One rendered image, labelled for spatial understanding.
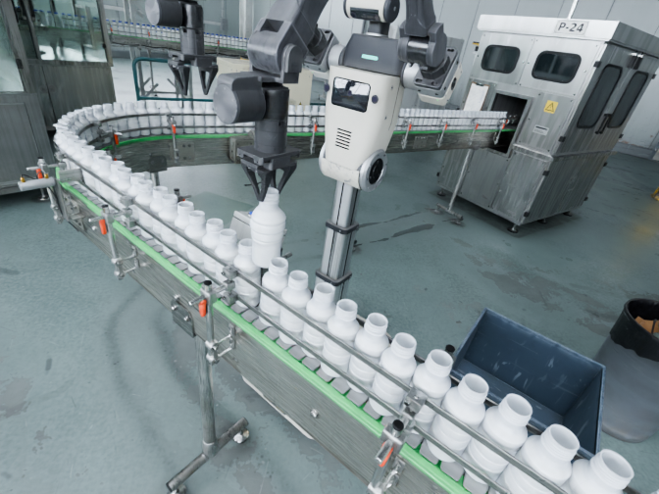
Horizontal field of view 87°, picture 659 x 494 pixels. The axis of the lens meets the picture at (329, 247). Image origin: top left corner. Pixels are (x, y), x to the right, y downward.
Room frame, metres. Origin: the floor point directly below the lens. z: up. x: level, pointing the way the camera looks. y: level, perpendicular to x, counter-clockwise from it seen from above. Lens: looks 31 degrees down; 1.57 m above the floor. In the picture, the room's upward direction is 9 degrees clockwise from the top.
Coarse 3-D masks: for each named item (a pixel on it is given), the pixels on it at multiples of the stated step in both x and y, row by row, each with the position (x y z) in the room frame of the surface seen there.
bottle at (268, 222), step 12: (276, 192) 0.64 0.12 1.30; (264, 204) 0.61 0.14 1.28; (276, 204) 0.62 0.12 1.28; (252, 216) 0.61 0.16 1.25; (264, 216) 0.60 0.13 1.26; (276, 216) 0.61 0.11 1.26; (252, 228) 0.60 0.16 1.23; (264, 228) 0.59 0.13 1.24; (276, 228) 0.60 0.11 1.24; (252, 240) 0.62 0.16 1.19; (264, 240) 0.59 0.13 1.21; (276, 240) 0.60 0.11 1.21; (252, 252) 0.61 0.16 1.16; (264, 252) 0.60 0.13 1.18; (276, 252) 0.61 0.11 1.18; (264, 264) 0.60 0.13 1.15
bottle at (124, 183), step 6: (120, 168) 0.94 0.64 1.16; (126, 168) 0.95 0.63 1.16; (120, 174) 0.92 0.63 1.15; (126, 174) 0.92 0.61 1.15; (120, 180) 0.92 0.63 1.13; (126, 180) 0.92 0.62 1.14; (120, 186) 0.91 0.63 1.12; (126, 186) 0.92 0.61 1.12; (126, 192) 0.91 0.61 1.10; (120, 204) 0.91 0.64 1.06
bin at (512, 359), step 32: (480, 320) 0.79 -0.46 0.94; (480, 352) 0.82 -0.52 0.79; (512, 352) 0.77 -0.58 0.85; (544, 352) 0.74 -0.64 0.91; (576, 352) 0.71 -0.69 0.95; (512, 384) 0.75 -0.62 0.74; (544, 384) 0.71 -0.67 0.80; (576, 384) 0.68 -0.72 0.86; (544, 416) 0.66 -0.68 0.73; (576, 416) 0.60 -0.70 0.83
